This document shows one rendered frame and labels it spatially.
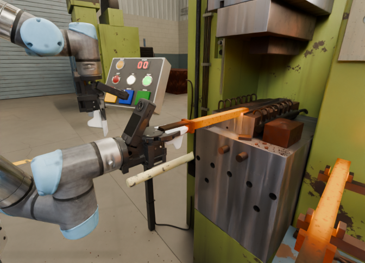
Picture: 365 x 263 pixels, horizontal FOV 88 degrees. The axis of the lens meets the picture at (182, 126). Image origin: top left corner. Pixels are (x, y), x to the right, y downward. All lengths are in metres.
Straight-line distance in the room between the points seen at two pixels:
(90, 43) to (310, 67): 0.96
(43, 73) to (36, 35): 7.75
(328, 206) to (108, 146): 0.44
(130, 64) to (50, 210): 0.82
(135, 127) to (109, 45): 4.86
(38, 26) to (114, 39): 4.79
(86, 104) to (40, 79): 7.60
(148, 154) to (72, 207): 0.18
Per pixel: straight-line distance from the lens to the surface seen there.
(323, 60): 1.13
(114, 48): 5.30
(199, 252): 1.24
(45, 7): 8.48
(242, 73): 1.09
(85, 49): 0.69
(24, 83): 8.29
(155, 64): 1.02
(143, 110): 0.45
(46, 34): 0.54
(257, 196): 0.76
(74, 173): 0.41
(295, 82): 1.17
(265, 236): 0.84
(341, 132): 0.80
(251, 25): 0.73
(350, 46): 0.75
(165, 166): 1.07
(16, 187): 0.50
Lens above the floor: 1.19
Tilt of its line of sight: 19 degrees down
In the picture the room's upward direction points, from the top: straight up
